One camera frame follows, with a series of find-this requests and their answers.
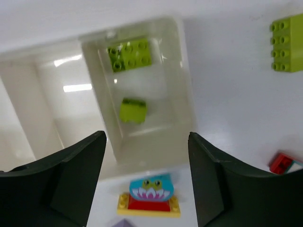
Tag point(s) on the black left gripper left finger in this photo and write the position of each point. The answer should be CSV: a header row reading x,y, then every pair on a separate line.
x,y
55,191

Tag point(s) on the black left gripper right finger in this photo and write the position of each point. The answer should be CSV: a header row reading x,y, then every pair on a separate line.
x,y
231,193

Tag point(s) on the red curved lego brick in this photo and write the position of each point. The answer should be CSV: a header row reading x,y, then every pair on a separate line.
x,y
281,163

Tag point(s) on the teal frog lego brick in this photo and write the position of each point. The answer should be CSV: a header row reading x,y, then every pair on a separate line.
x,y
155,188

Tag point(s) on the purple lego brick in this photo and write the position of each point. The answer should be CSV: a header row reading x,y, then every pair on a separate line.
x,y
123,223

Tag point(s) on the green sloped lego brick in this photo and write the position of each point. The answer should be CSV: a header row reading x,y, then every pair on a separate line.
x,y
133,110

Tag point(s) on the white sorting tray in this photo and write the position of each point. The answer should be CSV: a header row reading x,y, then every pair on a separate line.
x,y
55,94

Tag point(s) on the green square lego brick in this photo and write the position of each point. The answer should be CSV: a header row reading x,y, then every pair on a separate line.
x,y
128,55

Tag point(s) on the red sloped lego brick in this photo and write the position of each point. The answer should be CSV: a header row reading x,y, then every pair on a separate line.
x,y
148,205

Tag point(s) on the yellow flat lego plate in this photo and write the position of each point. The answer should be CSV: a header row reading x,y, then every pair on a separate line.
x,y
127,205

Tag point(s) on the long green lego brick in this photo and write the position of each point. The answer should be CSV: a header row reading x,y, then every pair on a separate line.
x,y
287,43

